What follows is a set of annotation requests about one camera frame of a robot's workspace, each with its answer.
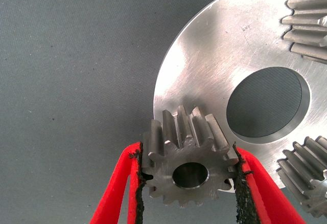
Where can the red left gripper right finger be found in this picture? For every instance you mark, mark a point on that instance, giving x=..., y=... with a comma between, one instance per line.
x=268, y=203

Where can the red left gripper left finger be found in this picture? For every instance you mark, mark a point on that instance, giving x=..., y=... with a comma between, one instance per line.
x=116, y=183

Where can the small steel gear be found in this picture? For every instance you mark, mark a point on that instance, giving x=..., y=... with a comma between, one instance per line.
x=163, y=173
x=306, y=24
x=304, y=175

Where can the dark grey table cloth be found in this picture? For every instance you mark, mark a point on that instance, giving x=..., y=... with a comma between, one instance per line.
x=64, y=68

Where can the round metal plate with hole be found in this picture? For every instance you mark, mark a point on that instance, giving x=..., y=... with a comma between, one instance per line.
x=204, y=60

